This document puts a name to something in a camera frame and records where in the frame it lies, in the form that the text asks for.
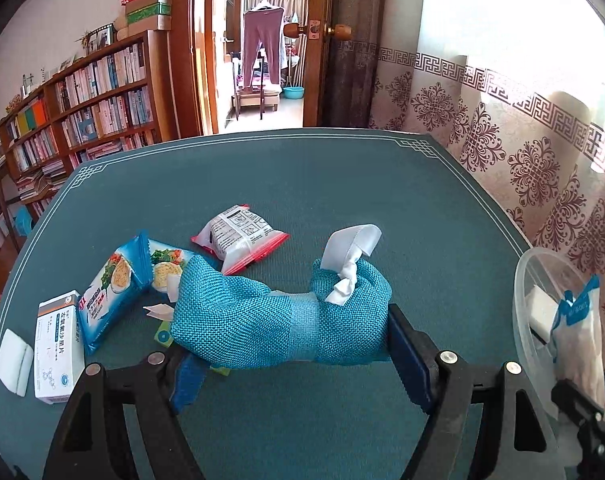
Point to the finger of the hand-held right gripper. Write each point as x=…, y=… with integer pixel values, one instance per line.
x=577, y=400

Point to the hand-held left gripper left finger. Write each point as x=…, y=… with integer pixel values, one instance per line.
x=186, y=385

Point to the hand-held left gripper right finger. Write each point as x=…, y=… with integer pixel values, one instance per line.
x=407, y=355

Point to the small yellow green packet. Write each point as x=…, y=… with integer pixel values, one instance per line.
x=162, y=335

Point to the white blue tissue packet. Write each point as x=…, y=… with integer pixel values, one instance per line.
x=577, y=340

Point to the teal knit pouch white ribbon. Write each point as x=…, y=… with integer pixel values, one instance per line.
x=242, y=315

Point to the clear plastic container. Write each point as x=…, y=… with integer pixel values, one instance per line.
x=525, y=310

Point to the large blue cracker packet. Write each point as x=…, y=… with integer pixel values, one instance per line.
x=105, y=300

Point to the white orange medicine box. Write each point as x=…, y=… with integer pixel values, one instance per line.
x=57, y=350

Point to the small white pad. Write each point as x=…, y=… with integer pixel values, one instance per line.
x=15, y=367

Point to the plain white box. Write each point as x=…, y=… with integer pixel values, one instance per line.
x=545, y=312

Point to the small blue cracker packet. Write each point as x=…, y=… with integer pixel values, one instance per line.
x=165, y=265

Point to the red white snack packet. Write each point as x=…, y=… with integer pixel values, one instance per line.
x=237, y=235

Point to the patterned beige curtain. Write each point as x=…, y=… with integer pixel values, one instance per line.
x=507, y=135

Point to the wooden door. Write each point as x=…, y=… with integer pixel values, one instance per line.
x=342, y=80

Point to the blue plastic basin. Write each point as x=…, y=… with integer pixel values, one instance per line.
x=293, y=93

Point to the wooden chair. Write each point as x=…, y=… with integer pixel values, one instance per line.
x=252, y=100

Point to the wooden bookshelf with books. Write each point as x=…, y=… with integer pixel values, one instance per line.
x=97, y=100

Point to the brass door knob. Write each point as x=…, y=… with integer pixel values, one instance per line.
x=342, y=31

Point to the purple hanging pants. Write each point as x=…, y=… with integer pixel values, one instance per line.
x=262, y=40

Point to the brown cardboard box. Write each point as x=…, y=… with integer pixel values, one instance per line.
x=150, y=22

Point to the green cardboard box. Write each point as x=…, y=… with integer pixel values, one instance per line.
x=147, y=9

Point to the wooden door frame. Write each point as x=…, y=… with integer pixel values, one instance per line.
x=187, y=50

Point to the photo frame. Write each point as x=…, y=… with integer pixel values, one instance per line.
x=104, y=36

